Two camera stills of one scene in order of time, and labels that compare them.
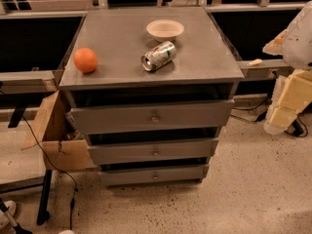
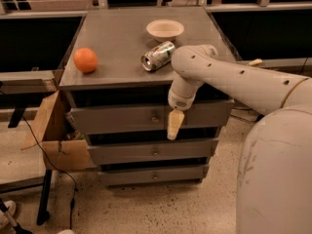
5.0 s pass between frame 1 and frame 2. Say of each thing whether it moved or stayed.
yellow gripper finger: moved
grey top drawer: stayed
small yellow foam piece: stayed
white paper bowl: stayed
